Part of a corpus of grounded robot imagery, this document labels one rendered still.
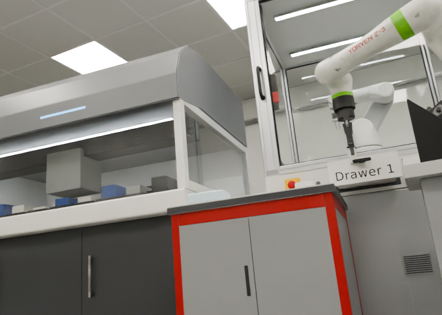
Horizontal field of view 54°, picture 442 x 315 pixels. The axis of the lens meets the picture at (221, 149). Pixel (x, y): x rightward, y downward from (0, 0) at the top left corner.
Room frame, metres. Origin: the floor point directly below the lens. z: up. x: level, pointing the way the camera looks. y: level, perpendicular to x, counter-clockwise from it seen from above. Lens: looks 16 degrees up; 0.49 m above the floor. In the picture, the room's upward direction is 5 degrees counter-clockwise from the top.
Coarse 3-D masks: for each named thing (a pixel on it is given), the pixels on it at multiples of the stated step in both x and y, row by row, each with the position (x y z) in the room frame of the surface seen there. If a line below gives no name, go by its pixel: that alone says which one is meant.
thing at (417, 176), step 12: (408, 168) 1.25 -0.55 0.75; (420, 168) 1.24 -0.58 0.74; (432, 168) 1.23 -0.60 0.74; (408, 180) 1.30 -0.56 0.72; (420, 180) 1.28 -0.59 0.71; (432, 180) 1.27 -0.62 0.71; (432, 192) 1.27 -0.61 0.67; (432, 204) 1.27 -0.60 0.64; (432, 216) 1.28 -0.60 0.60; (432, 228) 1.28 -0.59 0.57
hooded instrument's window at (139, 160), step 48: (0, 144) 2.36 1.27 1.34; (48, 144) 2.25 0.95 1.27; (96, 144) 2.15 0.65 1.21; (144, 144) 2.06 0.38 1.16; (192, 144) 2.16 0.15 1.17; (0, 192) 2.35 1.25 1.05; (48, 192) 2.24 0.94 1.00; (96, 192) 2.15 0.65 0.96; (144, 192) 2.06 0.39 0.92; (240, 192) 2.91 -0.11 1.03
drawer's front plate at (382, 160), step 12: (372, 156) 1.77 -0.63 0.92; (384, 156) 1.75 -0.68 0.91; (396, 156) 1.74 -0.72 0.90; (336, 168) 1.82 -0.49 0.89; (348, 168) 1.80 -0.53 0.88; (360, 168) 1.78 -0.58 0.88; (372, 168) 1.77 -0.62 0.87; (384, 168) 1.75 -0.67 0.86; (396, 168) 1.74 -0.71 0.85; (336, 180) 1.82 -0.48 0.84; (348, 180) 1.80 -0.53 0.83; (360, 180) 1.79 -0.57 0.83; (372, 180) 1.77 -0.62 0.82
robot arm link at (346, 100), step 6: (342, 96) 1.73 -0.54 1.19; (348, 96) 1.73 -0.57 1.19; (336, 102) 1.75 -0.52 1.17; (342, 102) 1.73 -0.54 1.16; (348, 102) 1.73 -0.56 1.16; (354, 102) 1.75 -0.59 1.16; (330, 108) 1.79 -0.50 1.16; (336, 108) 1.75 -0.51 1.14; (342, 108) 1.74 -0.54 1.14; (348, 108) 1.74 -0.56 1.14; (354, 108) 1.76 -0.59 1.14
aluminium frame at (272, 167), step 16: (256, 0) 2.09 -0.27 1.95; (256, 16) 2.10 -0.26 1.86; (256, 32) 2.09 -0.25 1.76; (256, 48) 2.10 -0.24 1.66; (256, 64) 2.10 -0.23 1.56; (256, 80) 2.10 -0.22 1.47; (256, 96) 2.11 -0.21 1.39; (272, 112) 2.09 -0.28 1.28; (272, 128) 2.09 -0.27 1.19; (272, 144) 2.10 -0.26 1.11; (272, 160) 2.09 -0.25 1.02; (320, 160) 2.02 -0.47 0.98
